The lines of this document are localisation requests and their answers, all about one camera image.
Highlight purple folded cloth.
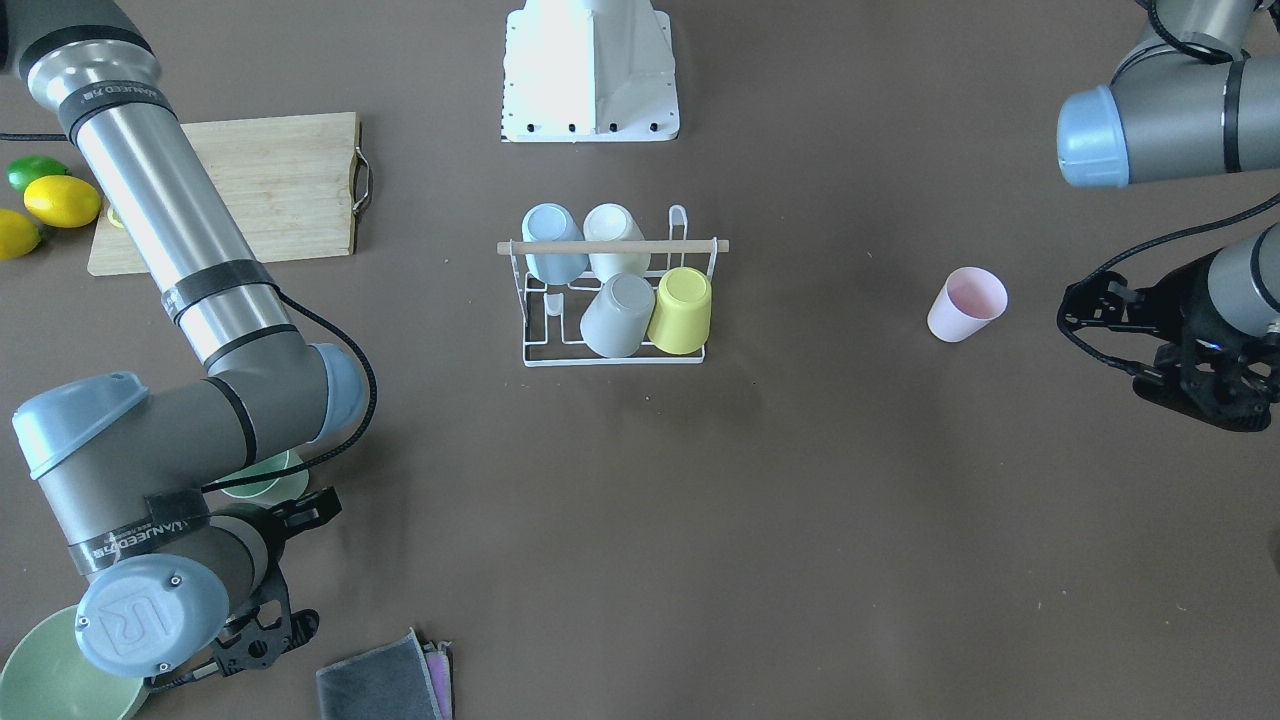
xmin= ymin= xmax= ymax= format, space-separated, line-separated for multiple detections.
xmin=422 ymin=641 xmax=454 ymax=720

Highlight green plastic cup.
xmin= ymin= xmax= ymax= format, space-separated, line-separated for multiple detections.
xmin=219 ymin=450 xmax=308 ymax=507

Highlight grey folded cloth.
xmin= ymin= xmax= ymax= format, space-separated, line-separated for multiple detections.
xmin=316 ymin=630 xmax=436 ymax=719

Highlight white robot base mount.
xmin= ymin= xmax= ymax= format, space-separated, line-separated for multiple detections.
xmin=500 ymin=1 xmax=681 ymax=143

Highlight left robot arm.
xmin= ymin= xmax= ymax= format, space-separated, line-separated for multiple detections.
xmin=1056 ymin=1 xmax=1279 ymax=432

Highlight whole yellow lemon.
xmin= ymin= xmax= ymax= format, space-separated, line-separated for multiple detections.
xmin=23 ymin=176 xmax=102 ymax=229

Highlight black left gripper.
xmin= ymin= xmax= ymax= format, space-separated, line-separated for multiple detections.
xmin=1057 ymin=258 xmax=1279 ymax=432

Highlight white wire cup rack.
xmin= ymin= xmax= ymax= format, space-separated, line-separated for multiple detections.
xmin=495 ymin=202 xmax=730 ymax=368

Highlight bamboo cutting board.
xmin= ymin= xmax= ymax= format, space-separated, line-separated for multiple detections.
xmin=87 ymin=111 xmax=374 ymax=278

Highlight light blue plastic cup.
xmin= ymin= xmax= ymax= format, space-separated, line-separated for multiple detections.
xmin=521 ymin=202 xmax=589 ymax=284

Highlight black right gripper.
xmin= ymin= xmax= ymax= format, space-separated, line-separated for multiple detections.
xmin=150 ymin=487 xmax=342 ymax=691

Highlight yellow plastic cup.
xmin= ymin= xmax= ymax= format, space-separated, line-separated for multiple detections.
xmin=646 ymin=266 xmax=713 ymax=355

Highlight cream plastic cup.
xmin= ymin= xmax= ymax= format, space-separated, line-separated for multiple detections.
xmin=582 ymin=202 xmax=652 ymax=284

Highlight grey plastic cup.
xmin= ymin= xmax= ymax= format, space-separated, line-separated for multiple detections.
xmin=580 ymin=274 xmax=655 ymax=357

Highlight green bowl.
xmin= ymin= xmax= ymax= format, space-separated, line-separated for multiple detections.
xmin=1 ymin=606 xmax=147 ymax=719

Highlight pink plastic cup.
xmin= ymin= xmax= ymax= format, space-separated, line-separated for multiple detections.
xmin=925 ymin=266 xmax=1009 ymax=343

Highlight green lime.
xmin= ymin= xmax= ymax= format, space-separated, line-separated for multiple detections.
xmin=5 ymin=154 xmax=70 ymax=193

